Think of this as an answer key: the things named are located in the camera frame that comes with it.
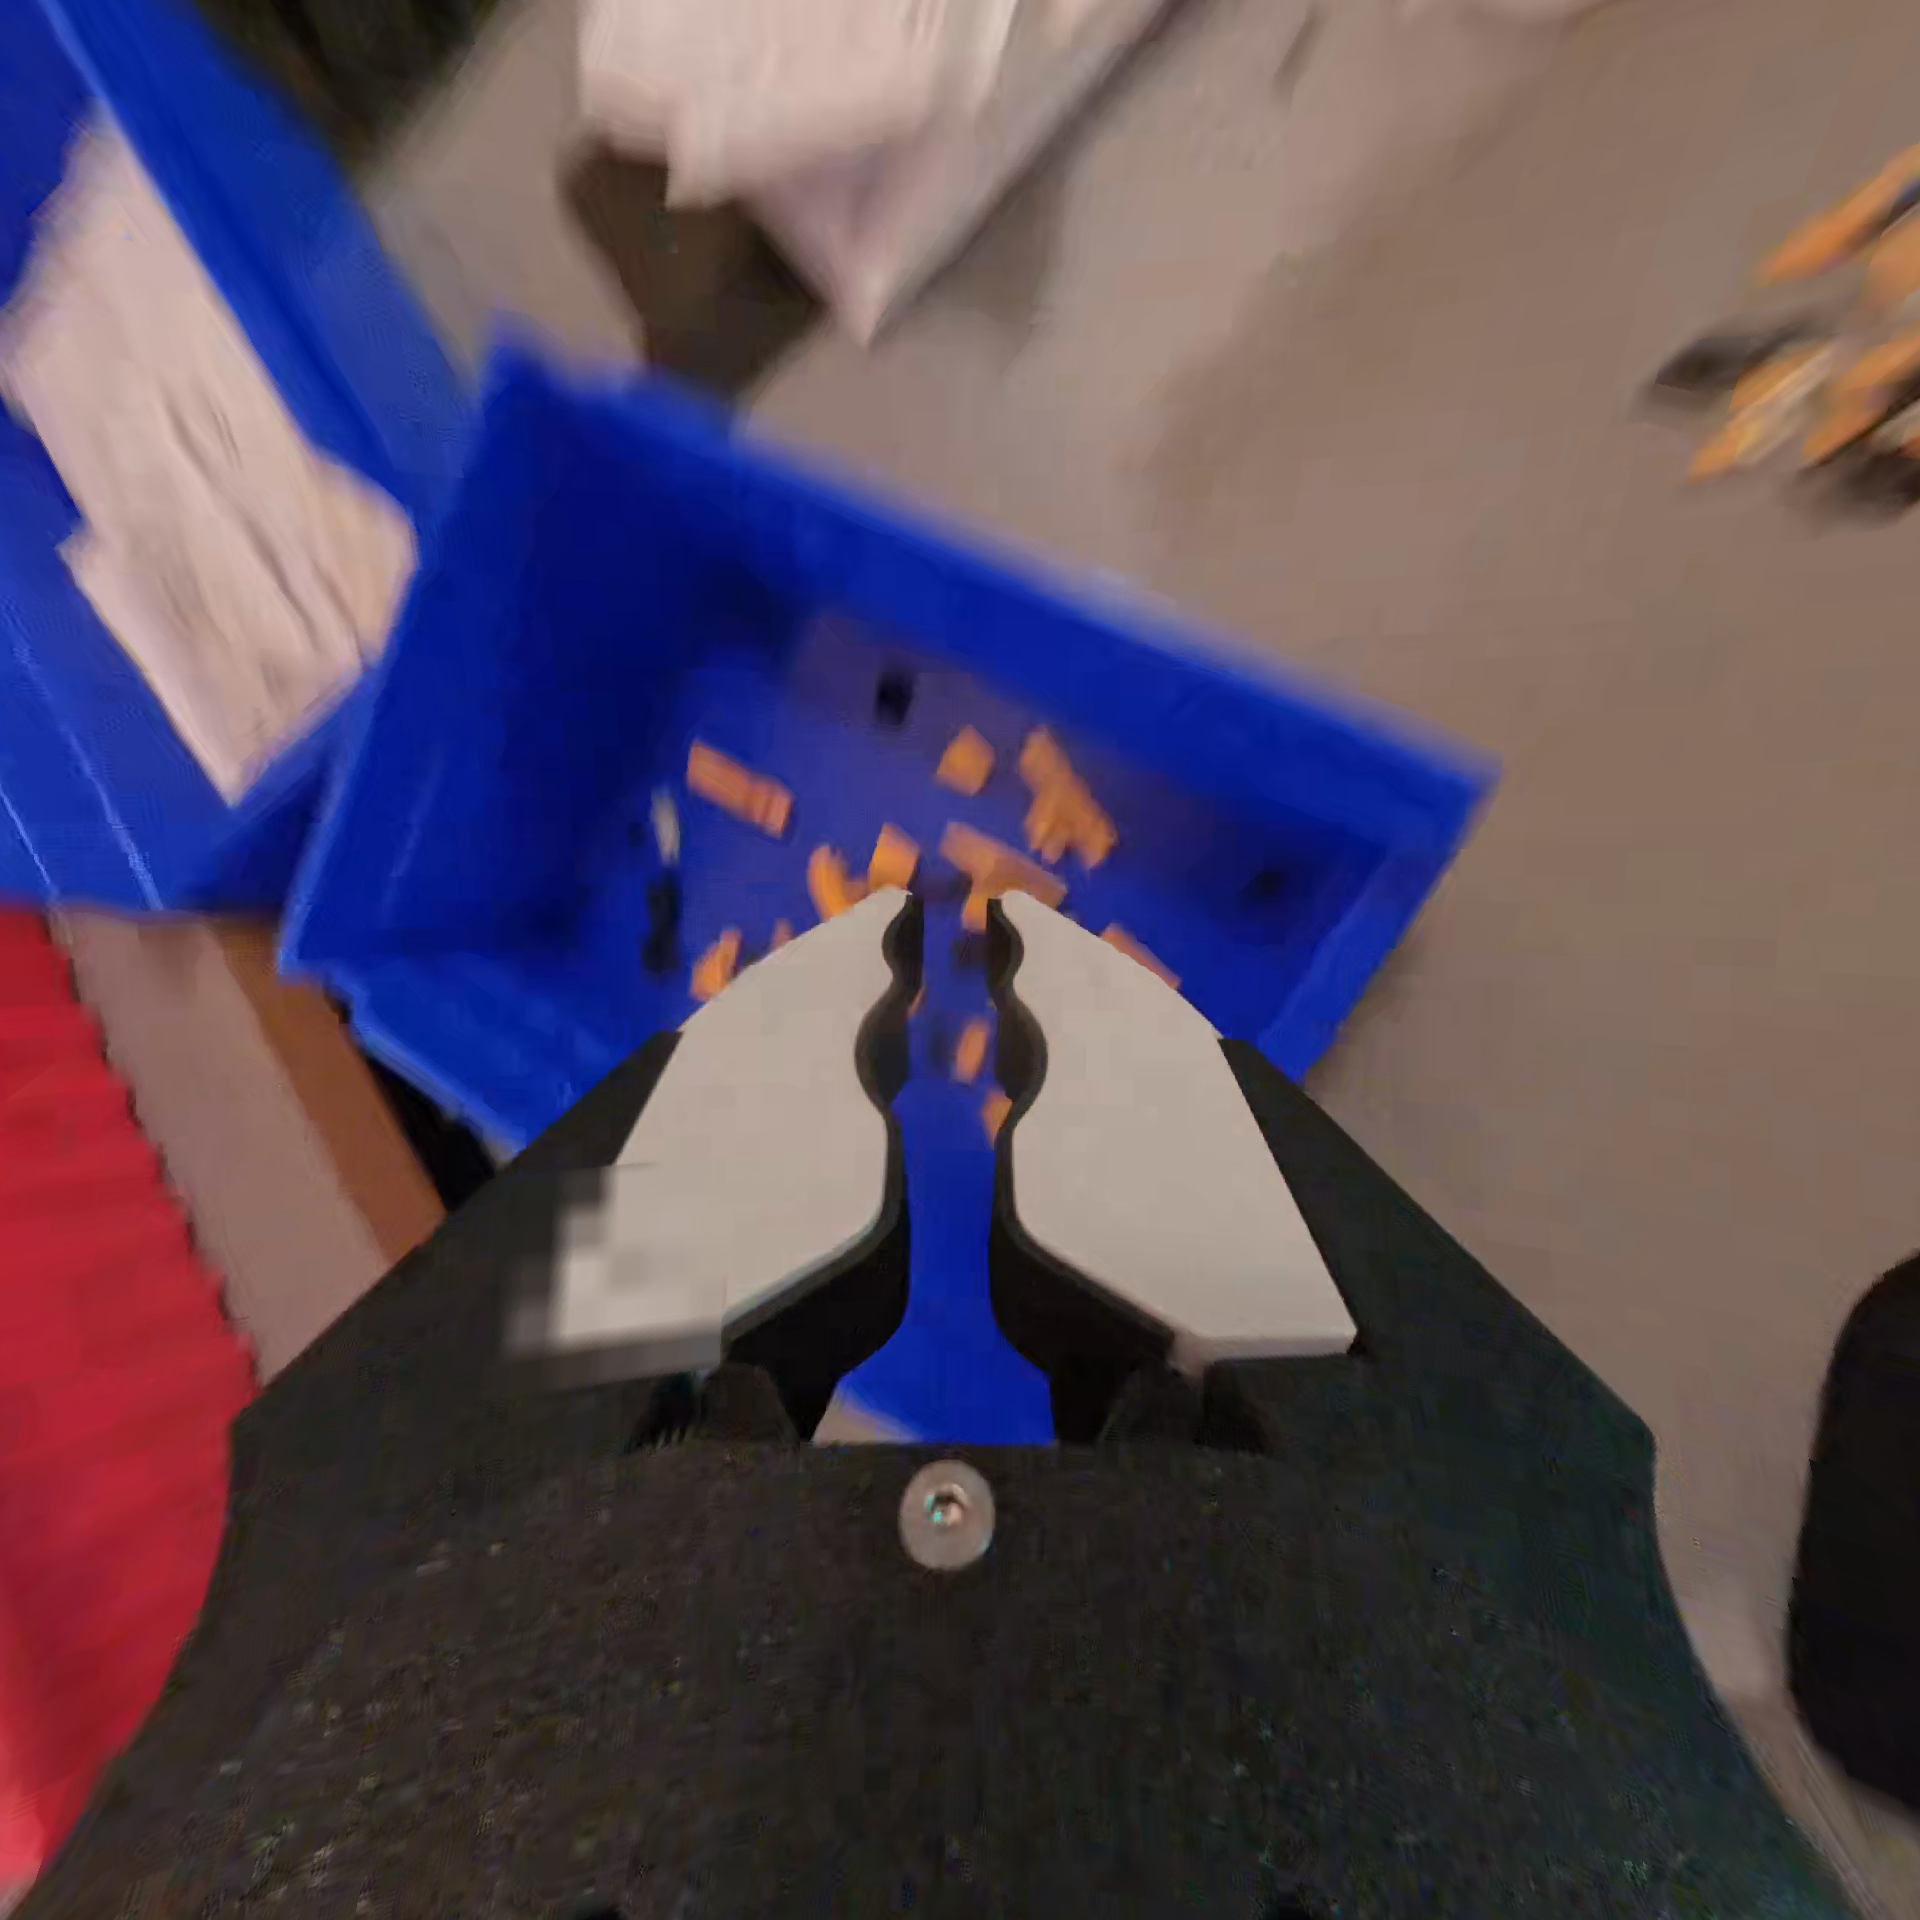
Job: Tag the pile of mixed small lego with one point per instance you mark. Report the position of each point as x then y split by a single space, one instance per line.
1816 398

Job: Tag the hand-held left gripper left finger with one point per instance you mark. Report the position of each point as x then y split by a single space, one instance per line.
779 1095

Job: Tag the red plastic bin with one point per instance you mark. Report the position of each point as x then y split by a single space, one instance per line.
90 1350

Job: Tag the white plastic bags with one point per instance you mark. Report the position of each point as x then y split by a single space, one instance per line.
195 482

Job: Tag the heap of orange lego pieces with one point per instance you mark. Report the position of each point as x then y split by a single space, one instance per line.
1049 811

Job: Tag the blue plastic bin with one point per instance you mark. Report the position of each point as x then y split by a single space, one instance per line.
600 630
253 166

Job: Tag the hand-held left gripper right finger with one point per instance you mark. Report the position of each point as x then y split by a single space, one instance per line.
1154 1171

